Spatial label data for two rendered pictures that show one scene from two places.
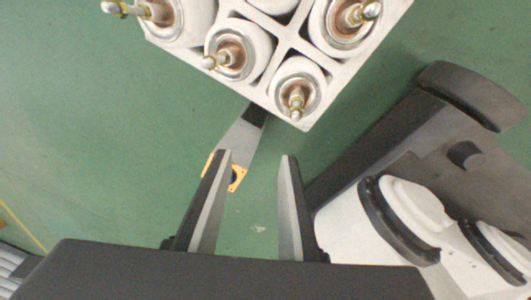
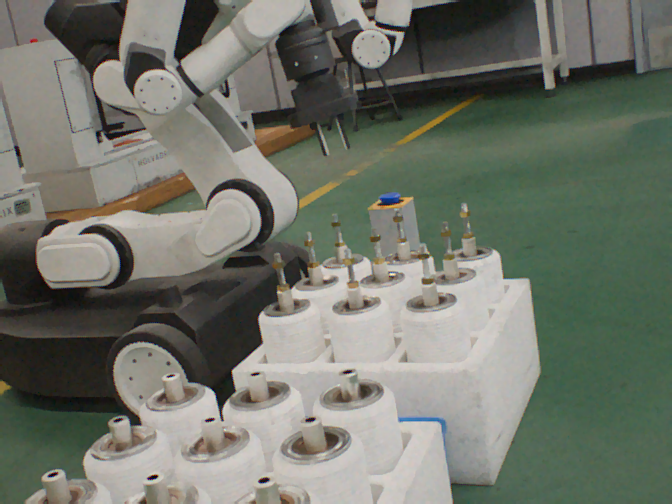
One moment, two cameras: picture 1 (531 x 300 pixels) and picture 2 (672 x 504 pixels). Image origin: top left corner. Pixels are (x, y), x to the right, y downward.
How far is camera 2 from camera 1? 1.46 m
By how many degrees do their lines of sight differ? 41
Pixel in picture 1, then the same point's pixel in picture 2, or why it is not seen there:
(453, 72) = (194, 359)
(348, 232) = (275, 189)
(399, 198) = (248, 213)
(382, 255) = (255, 177)
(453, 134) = (186, 306)
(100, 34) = not seen: outside the picture
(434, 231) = (224, 199)
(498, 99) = (159, 330)
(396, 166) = (219, 295)
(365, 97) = not seen: hidden behind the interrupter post
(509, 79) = (77, 450)
